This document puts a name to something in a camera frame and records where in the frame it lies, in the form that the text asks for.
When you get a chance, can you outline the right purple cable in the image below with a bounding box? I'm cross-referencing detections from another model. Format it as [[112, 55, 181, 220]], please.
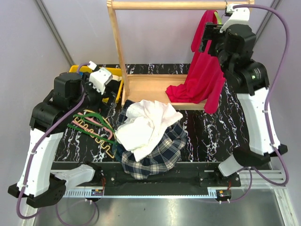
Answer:
[[188, 4, 291, 204]]

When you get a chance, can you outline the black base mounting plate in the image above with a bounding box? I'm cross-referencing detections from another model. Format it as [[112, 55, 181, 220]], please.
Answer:
[[51, 161, 270, 196]]

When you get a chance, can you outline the lime green hanger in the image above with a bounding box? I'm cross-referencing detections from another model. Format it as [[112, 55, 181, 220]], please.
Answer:
[[214, 11, 222, 24]]

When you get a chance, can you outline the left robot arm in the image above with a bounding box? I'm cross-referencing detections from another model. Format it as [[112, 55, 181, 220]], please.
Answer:
[[8, 68, 116, 208]]

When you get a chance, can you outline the purple cable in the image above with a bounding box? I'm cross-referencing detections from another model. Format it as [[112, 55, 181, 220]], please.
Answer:
[[16, 61, 101, 226], [188, 4, 291, 204]]

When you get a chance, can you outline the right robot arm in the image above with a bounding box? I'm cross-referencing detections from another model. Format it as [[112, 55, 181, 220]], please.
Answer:
[[199, 23, 288, 187]]

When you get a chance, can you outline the dark green hanger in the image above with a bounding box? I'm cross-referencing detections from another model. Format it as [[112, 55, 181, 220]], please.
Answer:
[[67, 112, 118, 145]]

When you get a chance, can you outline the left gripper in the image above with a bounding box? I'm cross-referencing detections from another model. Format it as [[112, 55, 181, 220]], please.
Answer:
[[70, 72, 117, 117]]

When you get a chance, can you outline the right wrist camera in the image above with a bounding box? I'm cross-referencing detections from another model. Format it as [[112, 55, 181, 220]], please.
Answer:
[[220, 3, 250, 33]]

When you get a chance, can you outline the navy plaid skirt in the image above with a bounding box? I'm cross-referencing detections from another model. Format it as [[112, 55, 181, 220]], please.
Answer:
[[113, 100, 187, 180]]

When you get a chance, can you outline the pink plastic hanger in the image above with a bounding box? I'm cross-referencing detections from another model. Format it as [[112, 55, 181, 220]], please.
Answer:
[[72, 112, 114, 141]]

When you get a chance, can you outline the wooden clothes rack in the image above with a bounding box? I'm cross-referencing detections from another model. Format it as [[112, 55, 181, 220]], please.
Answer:
[[107, 0, 254, 105]]

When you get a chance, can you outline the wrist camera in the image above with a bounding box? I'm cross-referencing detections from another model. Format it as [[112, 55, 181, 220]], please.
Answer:
[[89, 67, 113, 95], [220, 3, 250, 33]]

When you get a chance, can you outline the red shirt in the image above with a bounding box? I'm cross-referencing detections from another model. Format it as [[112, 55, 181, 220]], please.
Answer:
[[166, 10, 225, 114]]

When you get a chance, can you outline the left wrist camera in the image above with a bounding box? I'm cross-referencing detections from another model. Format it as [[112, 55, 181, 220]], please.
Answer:
[[89, 67, 113, 95]]

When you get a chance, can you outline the white garment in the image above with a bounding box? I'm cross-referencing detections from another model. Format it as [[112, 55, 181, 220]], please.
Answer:
[[115, 100, 182, 161]]

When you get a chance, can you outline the cream plastic hanger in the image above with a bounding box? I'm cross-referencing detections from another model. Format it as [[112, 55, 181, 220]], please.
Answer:
[[73, 109, 116, 160]]

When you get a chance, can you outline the yellow plastic tray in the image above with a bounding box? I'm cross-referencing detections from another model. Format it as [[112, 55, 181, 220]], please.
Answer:
[[69, 65, 124, 104]]

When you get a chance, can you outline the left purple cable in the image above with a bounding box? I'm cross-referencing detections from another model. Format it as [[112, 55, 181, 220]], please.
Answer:
[[16, 61, 101, 226]]

